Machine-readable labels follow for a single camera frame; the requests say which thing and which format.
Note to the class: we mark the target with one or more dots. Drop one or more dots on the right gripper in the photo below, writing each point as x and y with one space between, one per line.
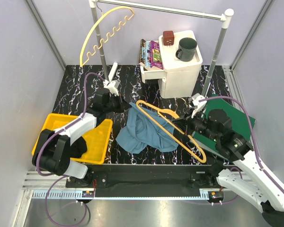
185 123

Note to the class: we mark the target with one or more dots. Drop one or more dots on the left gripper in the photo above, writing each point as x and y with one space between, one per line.
121 108

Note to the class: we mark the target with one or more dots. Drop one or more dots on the blue tank top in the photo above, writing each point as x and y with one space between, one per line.
140 132

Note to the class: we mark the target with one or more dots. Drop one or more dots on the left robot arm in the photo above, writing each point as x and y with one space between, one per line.
98 107

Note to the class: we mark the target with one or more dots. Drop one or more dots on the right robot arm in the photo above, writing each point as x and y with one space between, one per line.
263 194

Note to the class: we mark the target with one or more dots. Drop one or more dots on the yellow plastic bin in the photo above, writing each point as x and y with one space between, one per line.
97 142

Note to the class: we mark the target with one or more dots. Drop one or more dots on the green folder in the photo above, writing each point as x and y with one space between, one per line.
239 124

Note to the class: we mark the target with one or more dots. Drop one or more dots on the white side cabinet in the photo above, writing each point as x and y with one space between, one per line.
177 78

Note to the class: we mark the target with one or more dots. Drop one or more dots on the black cloth in bin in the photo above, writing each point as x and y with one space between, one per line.
78 148

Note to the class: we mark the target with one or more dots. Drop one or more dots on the blue book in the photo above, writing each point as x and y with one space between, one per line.
146 55

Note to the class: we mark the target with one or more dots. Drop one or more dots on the purple book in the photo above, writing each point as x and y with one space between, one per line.
156 61

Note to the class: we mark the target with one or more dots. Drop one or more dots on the dark brown book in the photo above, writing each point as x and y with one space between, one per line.
142 52

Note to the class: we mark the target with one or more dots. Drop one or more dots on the dark green mug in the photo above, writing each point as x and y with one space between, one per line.
186 49

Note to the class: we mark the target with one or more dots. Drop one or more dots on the brown cube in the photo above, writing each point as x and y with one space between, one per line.
168 38

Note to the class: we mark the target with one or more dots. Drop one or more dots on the white clothes rack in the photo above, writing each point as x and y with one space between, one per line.
225 18

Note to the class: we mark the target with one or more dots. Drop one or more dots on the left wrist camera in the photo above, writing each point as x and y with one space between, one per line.
112 86

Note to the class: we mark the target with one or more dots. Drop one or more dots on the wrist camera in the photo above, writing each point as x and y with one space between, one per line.
198 103
112 86

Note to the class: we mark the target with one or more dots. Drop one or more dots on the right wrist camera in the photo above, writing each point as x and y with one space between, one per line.
198 103

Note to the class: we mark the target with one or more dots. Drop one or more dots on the aluminium frame rail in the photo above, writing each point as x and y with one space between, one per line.
121 191

